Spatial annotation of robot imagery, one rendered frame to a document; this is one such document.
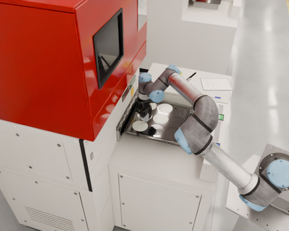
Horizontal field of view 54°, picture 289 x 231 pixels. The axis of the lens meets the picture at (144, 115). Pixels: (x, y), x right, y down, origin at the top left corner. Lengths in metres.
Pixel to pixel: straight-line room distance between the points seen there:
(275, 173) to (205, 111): 0.41
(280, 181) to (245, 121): 2.06
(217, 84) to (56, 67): 1.32
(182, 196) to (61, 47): 1.10
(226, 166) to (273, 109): 2.43
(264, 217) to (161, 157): 0.64
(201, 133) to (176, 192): 0.58
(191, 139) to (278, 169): 0.41
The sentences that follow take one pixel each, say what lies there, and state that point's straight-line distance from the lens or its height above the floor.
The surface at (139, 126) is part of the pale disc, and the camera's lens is 1.79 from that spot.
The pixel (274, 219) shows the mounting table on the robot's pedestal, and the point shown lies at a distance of 1.64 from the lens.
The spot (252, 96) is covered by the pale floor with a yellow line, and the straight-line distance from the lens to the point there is 3.79.
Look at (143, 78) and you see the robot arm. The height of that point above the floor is 1.27.
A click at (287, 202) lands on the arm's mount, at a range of 1.63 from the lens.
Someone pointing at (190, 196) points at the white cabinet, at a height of 0.72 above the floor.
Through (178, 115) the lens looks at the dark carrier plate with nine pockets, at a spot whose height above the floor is 0.90.
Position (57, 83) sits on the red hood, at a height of 1.51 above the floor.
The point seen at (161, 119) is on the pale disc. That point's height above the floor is 0.90.
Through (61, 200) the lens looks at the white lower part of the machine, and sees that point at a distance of 1.84.
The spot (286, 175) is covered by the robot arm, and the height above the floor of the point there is 1.15.
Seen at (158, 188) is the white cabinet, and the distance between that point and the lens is 1.72.
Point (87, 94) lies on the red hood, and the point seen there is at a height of 1.49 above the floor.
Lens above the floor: 2.14
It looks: 41 degrees down
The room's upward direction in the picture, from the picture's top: 1 degrees clockwise
